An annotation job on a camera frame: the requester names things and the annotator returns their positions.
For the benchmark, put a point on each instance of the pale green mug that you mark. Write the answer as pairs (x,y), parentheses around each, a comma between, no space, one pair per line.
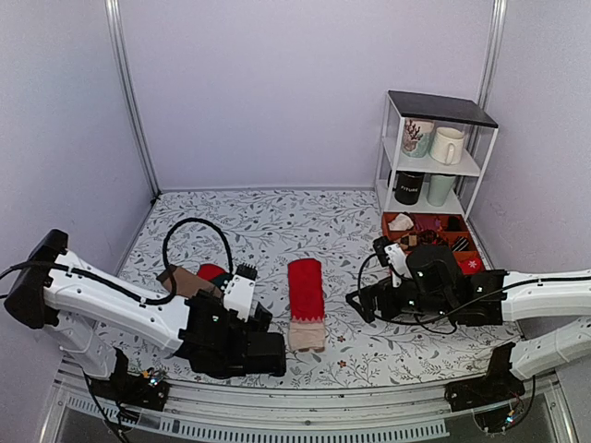
(439,188)

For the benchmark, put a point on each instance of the white ribbed mug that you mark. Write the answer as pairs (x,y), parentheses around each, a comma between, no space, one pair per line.
(447,145)

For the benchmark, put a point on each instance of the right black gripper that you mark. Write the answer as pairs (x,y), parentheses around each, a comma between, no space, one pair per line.
(382,290)

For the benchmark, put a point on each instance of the orange divided organizer tray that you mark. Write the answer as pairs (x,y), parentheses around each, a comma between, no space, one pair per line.
(452,225)

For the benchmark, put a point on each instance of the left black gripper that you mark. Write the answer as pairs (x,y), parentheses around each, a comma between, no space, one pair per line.
(260,326)

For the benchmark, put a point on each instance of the coral pattern mug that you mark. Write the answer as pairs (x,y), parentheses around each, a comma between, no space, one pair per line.
(417,137)

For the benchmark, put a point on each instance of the aluminium front rail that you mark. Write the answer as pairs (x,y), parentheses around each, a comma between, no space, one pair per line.
(197,412)

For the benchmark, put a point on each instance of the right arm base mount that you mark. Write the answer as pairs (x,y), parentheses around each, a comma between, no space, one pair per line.
(497,385)

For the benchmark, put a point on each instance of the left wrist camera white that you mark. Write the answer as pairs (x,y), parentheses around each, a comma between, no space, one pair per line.
(238,293)

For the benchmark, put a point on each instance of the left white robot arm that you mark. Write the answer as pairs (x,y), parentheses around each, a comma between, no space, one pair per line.
(57,291)

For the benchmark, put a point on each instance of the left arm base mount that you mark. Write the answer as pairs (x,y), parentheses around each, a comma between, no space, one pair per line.
(147,392)

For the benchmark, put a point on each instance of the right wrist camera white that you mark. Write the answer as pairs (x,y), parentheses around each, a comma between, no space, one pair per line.
(391,256)

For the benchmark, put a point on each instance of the black mug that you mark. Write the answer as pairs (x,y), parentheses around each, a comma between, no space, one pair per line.
(408,187)

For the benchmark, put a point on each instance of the white rolled sock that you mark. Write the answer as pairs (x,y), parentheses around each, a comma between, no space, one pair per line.
(401,222)

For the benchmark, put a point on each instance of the red and beige sock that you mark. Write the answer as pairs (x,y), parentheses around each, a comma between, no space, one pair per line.
(306,297)

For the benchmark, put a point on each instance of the white metal shelf rack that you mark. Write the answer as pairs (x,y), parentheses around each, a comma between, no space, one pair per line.
(480,137)

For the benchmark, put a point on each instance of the brown patterned rolled sock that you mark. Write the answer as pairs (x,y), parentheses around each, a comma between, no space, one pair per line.
(410,241)

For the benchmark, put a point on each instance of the red snowflake rolled sock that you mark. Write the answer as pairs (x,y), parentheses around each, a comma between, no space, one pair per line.
(471,266)

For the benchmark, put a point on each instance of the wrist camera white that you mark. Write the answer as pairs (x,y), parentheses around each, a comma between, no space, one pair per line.
(238,293)
(391,256)

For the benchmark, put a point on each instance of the dark maroon rolled sock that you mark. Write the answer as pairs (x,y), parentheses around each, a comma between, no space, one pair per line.
(427,222)

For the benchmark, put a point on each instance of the black striped rolled sock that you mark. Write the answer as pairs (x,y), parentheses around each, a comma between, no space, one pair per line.
(463,244)

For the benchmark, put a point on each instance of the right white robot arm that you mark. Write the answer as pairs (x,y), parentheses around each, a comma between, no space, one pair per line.
(497,296)

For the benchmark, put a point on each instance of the floral table mat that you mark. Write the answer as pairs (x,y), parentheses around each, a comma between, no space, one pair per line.
(270,229)

